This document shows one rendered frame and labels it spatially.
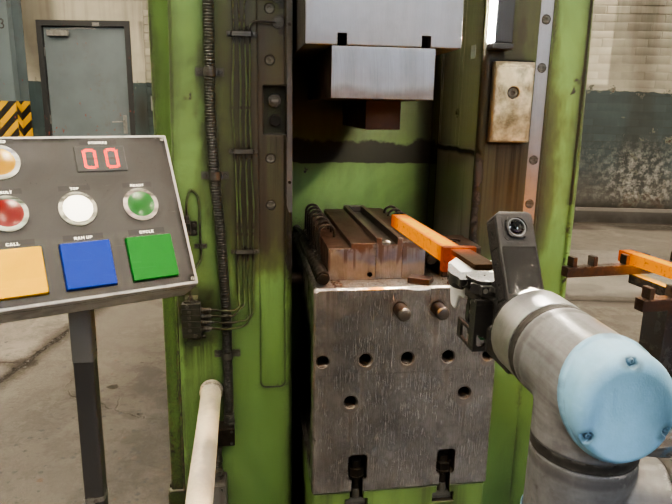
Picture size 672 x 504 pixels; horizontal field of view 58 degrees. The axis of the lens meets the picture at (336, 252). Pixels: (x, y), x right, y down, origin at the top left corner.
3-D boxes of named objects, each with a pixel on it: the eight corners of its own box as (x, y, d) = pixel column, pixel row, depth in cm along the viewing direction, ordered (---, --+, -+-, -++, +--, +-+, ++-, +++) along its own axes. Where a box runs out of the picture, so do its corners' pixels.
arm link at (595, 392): (568, 479, 47) (583, 359, 45) (501, 401, 59) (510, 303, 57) (678, 469, 49) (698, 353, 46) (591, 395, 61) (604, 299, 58)
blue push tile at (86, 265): (118, 283, 97) (109, 238, 98) (67, 290, 93) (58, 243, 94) (116, 286, 98) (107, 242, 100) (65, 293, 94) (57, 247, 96)
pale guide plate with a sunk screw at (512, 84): (528, 142, 135) (536, 62, 131) (490, 142, 134) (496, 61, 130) (524, 142, 137) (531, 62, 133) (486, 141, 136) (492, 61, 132)
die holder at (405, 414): (486, 482, 133) (502, 284, 122) (311, 495, 127) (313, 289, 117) (416, 373, 187) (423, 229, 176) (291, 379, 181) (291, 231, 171)
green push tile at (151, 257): (180, 274, 102) (170, 232, 104) (134, 281, 98) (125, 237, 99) (177, 277, 104) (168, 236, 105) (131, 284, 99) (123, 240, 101)
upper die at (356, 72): (433, 100, 118) (436, 48, 116) (330, 98, 115) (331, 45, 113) (384, 101, 158) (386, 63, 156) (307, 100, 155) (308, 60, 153)
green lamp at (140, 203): (154, 218, 103) (153, 192, 102) (125, 218, 102) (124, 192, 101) (157, 214, 106) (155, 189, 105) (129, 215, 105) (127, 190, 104)
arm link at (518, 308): (512, 304, 57) (608, 301, 58) (491, 287, 61) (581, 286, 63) (503, 392, 59) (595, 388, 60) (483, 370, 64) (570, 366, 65)
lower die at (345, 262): (424, 277, 126) (426, 237, 124) (327, 280, 123) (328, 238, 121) (380, 235, 166) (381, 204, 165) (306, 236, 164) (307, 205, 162)
